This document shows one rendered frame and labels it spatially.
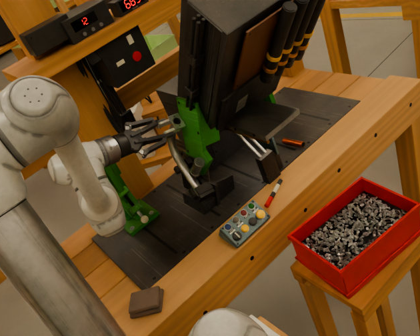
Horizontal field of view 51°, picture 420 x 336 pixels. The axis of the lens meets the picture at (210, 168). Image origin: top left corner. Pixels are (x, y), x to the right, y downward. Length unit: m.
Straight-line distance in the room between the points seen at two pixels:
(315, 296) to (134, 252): 0.61
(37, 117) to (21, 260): 0.24
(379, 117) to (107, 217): 1.03
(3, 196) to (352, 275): 0.87
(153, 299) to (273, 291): 1.16
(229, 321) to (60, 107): 0.50
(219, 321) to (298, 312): 1.41
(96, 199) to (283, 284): 1.45
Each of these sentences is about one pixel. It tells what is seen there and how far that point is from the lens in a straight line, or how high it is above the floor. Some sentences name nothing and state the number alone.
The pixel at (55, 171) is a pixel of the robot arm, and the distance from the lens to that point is 1.33.
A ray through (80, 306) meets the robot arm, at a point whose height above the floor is 1.33.
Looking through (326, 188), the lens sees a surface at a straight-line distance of 1.58.
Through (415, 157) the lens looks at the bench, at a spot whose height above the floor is 0.58.
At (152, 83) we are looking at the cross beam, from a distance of 1.84.
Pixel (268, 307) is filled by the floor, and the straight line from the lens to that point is 2.35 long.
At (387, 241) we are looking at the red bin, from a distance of 1.30.
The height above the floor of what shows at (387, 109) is 0.90.
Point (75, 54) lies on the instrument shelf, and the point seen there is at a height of 1.52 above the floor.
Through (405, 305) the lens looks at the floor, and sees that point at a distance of 2.25.
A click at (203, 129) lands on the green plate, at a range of 1.45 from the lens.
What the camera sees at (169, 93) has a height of 1.24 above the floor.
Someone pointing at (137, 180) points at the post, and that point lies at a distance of 1.79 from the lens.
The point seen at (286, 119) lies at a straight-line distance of 1.42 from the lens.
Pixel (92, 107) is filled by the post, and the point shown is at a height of 1.31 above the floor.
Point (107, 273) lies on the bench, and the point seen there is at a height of 0.88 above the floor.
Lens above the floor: 1.86
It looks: 33 degrees down
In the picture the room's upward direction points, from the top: 24 degrees counter-clockwise
